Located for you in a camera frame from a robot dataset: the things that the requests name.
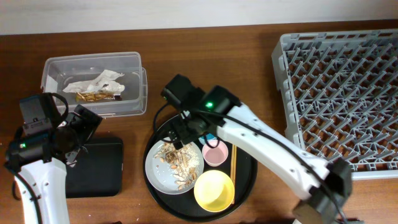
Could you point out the pink cup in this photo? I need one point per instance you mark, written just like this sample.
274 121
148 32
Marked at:
216 154

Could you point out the grey plate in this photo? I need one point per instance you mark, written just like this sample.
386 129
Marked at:
162 182

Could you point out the grey dishwasher rack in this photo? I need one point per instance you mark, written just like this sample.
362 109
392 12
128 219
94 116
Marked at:
339 91

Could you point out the food scraps on plate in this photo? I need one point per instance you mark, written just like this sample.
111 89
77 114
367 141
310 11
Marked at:
183 165

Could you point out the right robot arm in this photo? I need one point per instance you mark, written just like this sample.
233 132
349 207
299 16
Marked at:
323 187

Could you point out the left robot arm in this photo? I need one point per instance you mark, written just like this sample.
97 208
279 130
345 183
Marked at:
38 154

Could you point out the gold snack wrapper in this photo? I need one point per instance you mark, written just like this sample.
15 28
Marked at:
97 96

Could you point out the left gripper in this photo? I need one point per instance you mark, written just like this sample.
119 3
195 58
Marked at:
88 127

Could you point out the blue cup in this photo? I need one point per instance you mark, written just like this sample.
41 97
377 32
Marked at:
209 137

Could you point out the yellow bowl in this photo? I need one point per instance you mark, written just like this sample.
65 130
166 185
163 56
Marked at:
214 191

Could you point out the round black serving tray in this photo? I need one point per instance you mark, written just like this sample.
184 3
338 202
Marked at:
184 206

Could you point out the wooden chopstick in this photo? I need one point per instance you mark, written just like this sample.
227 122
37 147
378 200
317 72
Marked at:
233 152
234 183

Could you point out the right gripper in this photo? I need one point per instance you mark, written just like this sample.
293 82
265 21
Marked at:
185 136

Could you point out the clear plastic waste bin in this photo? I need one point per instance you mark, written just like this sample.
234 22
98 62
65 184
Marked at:
59 72

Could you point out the white tissue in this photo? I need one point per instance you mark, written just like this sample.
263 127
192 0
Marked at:
105 82

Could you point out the black rectangular tray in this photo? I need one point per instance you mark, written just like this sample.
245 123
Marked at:
98 171

